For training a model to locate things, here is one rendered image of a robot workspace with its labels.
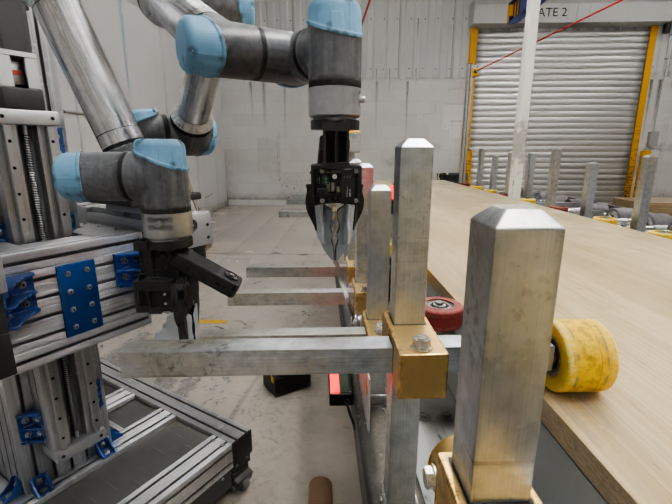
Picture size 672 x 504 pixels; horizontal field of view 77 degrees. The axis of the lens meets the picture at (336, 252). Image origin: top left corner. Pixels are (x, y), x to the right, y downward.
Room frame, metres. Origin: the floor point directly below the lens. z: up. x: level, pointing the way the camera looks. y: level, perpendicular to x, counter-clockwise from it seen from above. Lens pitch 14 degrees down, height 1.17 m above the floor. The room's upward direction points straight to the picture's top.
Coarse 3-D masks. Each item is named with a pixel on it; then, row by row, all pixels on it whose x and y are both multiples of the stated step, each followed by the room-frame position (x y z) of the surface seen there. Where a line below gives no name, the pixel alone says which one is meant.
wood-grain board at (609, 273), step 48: (432, 192) 2.59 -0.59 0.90; (480, 192) 2.59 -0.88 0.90; (432, 240) 1.22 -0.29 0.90; (576, 240) 1.22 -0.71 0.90; (624, 240) 1.22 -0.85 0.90; (576, 288) 0.78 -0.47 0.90; (624, 288) 0.78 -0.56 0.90; (624, 336) 0.57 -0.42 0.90; (624, 384) 0.44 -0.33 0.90; (576, 432) 0.35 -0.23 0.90; (624, 432) 0.35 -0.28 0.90; (624, 480) 0.29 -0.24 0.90
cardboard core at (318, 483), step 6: (312, 480) 1.20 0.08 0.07; (318, 480) 1.19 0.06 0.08; (324, 480) 1.19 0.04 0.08; (312, 486) 1.18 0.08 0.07; (318, 486) 1.17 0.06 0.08; (324, 486) 1.17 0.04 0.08; (330, 486) 1.19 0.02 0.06; (312, 492) 1.15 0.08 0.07; (318, 492) 1.14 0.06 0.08; (324, 492) 1.14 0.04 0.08; (330, 492) 1.16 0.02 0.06; (312, 498) 1.13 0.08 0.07; (318, 498) 1.12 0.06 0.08; (324, 498) 1.12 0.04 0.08; (330, 498) 1.13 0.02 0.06
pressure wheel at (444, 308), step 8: (432, 304) 0.69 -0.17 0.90; (440, 304) 0.67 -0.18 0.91; (448, 304) 0.68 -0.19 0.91; (456, 304) 0.68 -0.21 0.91; (432, 312) 0.65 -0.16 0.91; (440, 312) 0.64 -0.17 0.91; (448, 312) 0.64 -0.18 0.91; (456, 312) 0.65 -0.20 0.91; (432, 320) 0.65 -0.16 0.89; (440, 320) 0.64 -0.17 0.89; (448, 320) 0.64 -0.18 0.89; (456, 320) 0.65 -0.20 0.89; (440, 328) 0.64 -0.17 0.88; (448, 328) 0.64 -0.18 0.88; (456, 328) 0.65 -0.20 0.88
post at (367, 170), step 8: (368, 168) 0.95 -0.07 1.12; (368, 176) 0.95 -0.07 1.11; (368, 184) 0.95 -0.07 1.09; (360, 216) 0.95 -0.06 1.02; (360, 224) 0.95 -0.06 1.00; (360, 232) 0.95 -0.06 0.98; (360, 240) 0.95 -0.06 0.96; (360, 248) 0.95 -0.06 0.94; (360, 256) 0.95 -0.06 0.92; (360, 264) 0.95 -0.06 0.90; (360, 272) 0.95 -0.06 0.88; (360, 280) 0.95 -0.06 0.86
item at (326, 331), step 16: (208, 336) 0.65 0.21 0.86; (224, 336) 0.65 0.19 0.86; (240, 336) 0.65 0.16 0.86; (256, 336) 0.65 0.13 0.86; (272, 336) 0.65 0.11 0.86; (288, 336) 0.66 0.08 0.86; (304, 336) 0.66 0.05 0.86; (320, 336) 0.66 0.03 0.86; (336, 336) 0.66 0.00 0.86; (352, 336) 0.66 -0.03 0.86
